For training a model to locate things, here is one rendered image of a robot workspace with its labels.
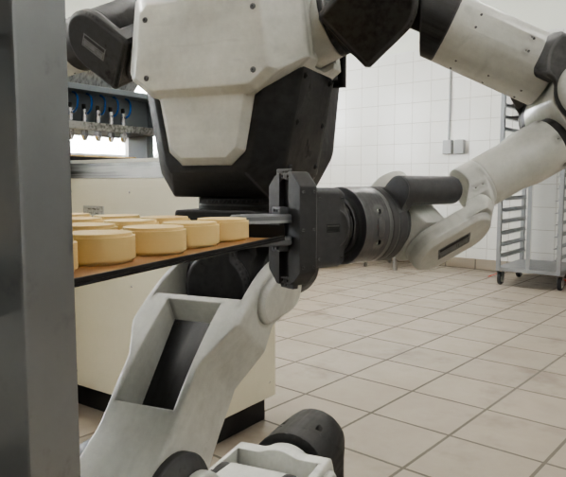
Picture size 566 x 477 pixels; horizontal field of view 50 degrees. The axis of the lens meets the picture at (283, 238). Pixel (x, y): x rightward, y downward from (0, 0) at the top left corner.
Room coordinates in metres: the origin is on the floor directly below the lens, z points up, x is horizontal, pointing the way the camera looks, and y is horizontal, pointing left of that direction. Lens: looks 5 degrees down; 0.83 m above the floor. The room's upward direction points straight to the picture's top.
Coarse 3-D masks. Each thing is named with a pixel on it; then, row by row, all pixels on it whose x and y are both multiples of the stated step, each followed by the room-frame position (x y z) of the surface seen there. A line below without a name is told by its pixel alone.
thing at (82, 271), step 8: (248, 240) 0.56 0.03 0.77; (192, 248) 0.49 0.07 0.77; (200, 248) 0.49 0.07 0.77; (208, 248) 0.49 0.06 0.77; (216, 248) 0.49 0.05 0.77; (136, 256) 0.44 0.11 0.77; (144, 256) 0.44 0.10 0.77; (152, 256) 0.44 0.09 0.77; (160, 256) 0.44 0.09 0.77; (168, 256) 0.44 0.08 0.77; (176, 256) 0.44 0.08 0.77; (120, 264) 0.40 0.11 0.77; (128, 264) 0.40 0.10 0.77; (136, 264) 0.40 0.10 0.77; (80, 272) 0.36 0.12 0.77; (88, 272) 0.36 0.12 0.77; (96, 272) 0.36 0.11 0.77
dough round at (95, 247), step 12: (84, 240) 0.39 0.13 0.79; (96, 240) 0.39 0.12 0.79; (108, 240) 0.39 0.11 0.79; (120, 240) 0.40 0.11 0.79; (132, 240) 0.41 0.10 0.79; (84, 252) 0.39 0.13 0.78; (96, 252) 0.39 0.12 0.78; (108, 252) 0.39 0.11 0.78; (120, 252) 0.40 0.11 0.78; (132, 252) 0.41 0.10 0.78; (84, 264) 0.39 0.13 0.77; (96, 264) 0.39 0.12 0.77; (108, 264) 0.39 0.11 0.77
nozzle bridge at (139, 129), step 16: (80, 96) 2.36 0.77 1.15; (96, 96) 2.42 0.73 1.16; (112, 96) 2.43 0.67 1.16; (128, 96) 2.44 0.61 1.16; (144, 96) 2.51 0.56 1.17; (80, 112) 2.36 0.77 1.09; (128, 112) 2.55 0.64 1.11; (144, 112) 2.62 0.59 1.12; (80, 128) 2.30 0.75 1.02; (96, 128) 2.35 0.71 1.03; (112, 128) 2.42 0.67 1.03; (128, 128) 2.48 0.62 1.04; (144, 128) 2.55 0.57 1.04; (144, 144) 2.66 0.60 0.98
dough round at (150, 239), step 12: (132, 228) 0.45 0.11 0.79; (144, 228) 0.44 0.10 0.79; (156, 228) 0.44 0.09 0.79; (168, 228) 0.45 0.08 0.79; (180, 228) 0.46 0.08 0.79; (144, 240) 0.44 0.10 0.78; (156, 240) 0.44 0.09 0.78; (168, 240) 0.45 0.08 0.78; (180, 240) 0.45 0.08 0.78; (144, 252) 0.44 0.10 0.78; (156, 252) 0.44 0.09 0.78; (168, 252) 0.45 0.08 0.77; (180, 252) 0.46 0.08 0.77
